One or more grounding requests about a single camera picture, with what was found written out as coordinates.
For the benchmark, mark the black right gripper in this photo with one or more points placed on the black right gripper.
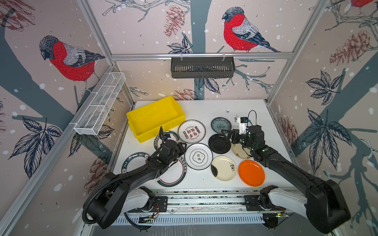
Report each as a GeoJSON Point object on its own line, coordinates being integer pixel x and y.
{"type": "Point", "coordinates": [232, 132]}

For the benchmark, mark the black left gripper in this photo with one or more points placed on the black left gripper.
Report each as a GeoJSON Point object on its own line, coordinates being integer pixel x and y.
{"type": "Point", "coordinates": [181, 148]}

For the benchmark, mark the small green-rimmed white plate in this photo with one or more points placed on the small green-rimmed white plate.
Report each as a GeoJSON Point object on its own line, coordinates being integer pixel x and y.
{"type": "Point", "coordinates": [168, 135]}

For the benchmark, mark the large green-rimmed striped plate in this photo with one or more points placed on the large green-rimmed striped plate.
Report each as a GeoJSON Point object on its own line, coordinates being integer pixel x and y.
{"type": "Point", "coordinates": [175, 174]}

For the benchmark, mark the white plate red characters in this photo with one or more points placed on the white plate red characters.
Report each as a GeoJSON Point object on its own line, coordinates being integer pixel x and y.
{"type": "Point", "coordinates": [191, 131]}

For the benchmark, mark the yellow plastic bin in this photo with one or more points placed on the yellow plastic bin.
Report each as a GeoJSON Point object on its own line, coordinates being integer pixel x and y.
{"type": "Point", "coordinates": [145, 122]}

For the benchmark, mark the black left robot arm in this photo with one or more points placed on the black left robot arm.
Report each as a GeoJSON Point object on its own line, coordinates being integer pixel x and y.
{"type": "Point", "coordinates": [106, 201]}

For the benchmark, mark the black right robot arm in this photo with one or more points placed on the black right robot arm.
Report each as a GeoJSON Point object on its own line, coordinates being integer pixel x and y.
{"type": "Point", "coordinates": [319, 201]}

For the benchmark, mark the blue floral green plate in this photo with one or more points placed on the blue floral green plate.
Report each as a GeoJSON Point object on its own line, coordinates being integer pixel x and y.
{"type": "Point", "coordinates": [218, 124]}

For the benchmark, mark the black glossy plate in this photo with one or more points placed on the black glossy plate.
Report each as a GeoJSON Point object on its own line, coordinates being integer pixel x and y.
{"type": "Point", "coordinates": [219, 144]}

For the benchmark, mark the cream plate under right gripper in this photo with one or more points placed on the cream plate under right gripper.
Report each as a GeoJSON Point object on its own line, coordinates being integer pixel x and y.
{"type": "Point", "coordinates": [241, 152]}

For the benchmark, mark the white plate green clover motif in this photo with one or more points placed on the white plate green clover motif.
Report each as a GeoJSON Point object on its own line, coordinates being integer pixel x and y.
{"type": "Point", "coordinates": [198, 156]}

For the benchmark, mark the green-rimmed plate left edge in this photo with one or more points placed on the green-rimmed plate left edge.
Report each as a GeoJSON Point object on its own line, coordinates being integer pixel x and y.
{"type": "Point", "coordinates": [134, 161]}

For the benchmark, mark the cream plate black brushstroke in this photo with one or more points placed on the cream plate black brushstroke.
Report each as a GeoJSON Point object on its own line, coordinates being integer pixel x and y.
{"type": "Point", "coordinates": [223, 168]}

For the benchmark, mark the orange plate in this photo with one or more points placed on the orange plate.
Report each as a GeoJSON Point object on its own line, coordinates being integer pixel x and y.
{"type": "Point", "coordinates": [251, 173]}

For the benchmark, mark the black hanging basket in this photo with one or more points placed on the black hanging basket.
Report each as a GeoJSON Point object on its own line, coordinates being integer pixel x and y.
{"type": "Point", "coordinates": [206, 67]}

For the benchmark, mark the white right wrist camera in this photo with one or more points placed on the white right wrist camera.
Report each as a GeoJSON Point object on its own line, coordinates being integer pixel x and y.
{"type": "Point", "coordinates": [243, 124]}

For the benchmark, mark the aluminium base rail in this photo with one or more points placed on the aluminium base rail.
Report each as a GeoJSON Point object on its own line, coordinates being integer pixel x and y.
{"type": "Point", "coordinates": [145, 208]}

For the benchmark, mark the white wire mesh basket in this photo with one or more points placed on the white wire mesh basket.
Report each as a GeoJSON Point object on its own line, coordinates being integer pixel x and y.
{"type": "Point", "coordinates": [95, 114]}

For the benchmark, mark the aluminium frame post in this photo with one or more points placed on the aluminium frame post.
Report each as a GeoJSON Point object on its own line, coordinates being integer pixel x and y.
{"type": "Point", "coordinates": [311, 23]}

